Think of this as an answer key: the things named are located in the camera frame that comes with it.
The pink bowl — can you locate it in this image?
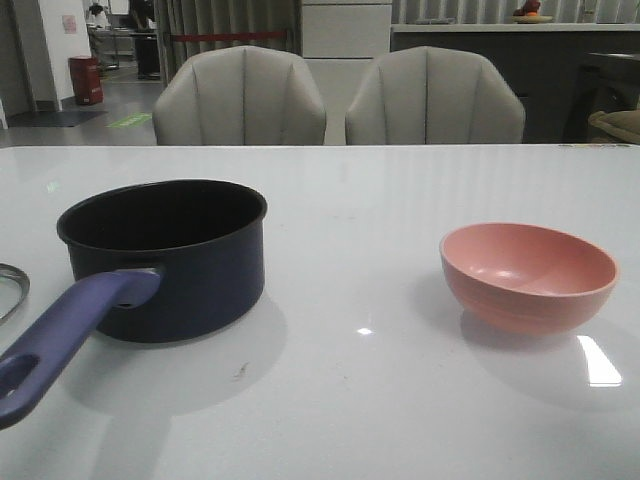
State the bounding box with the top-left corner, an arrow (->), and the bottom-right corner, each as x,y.
439,222 -> 620,335

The glass lid blue knob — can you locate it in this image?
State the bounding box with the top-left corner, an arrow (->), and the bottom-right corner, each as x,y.
1,263 -> 30,324

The dark blue saucepan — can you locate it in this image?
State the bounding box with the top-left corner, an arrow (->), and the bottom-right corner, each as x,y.
1,179 -> 267,428

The left beige chair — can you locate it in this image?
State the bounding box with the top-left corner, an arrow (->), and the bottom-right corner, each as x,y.
152,46 -> 326,146

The beige chair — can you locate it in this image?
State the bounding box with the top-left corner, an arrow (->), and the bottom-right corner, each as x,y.
152,46 -> 326,146
344,46 -> 526,145

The right beige chair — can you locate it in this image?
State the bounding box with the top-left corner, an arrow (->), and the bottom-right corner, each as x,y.
344,46 -> 526,145

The white cabinet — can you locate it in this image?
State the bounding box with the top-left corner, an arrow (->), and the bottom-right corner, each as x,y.
301,1 -> 393,60

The red barrier tape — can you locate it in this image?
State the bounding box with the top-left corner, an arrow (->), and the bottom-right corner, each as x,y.
169,29 -> 289,43

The person in dark clothes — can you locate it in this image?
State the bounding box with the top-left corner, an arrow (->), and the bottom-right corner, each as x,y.
128,0 -> 160,80

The dark counter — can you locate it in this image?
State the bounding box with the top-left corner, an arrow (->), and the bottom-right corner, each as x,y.
391,23 -> 639,143

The red trash bin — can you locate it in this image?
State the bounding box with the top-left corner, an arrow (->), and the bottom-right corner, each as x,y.
68,56 -> 103,105

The fruit plate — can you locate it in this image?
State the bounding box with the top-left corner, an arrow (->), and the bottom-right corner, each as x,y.
511,0 -> 553,24

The person in white clothes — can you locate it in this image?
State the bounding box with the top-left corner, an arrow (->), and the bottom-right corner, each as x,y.
87,0 -> 111,29

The olive cushion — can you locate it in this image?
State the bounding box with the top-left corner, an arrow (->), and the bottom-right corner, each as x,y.
588,109 -> 640,145

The pink wall notice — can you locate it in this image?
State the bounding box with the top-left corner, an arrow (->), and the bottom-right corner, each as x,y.
61,15 -> 77,35

